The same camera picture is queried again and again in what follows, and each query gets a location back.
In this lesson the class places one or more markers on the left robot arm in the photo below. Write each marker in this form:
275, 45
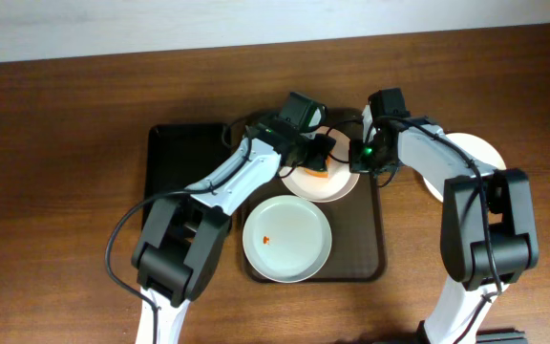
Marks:
181, 241

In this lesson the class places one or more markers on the brown serving tray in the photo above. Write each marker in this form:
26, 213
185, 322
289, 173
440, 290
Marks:
357, 253

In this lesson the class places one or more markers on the black water tray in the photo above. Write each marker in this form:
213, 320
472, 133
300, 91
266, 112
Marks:
182, 154

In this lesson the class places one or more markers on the green orange sponge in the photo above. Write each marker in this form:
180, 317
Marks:
317, 171

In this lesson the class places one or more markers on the pale green plate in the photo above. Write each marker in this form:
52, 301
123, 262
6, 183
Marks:
287, 239

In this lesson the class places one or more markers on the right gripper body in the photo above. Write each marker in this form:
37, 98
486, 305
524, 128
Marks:
358, 157

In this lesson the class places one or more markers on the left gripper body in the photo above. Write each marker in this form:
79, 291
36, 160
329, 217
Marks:
317, 156

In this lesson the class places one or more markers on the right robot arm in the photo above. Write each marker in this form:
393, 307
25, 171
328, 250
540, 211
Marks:
488, 232

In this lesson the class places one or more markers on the cream plate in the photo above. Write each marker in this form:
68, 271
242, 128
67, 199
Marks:
475, 148

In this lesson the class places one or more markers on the pinkish white plate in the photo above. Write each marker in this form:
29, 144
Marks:
321, 187

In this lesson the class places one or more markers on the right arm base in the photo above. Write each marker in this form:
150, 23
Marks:
508, 337

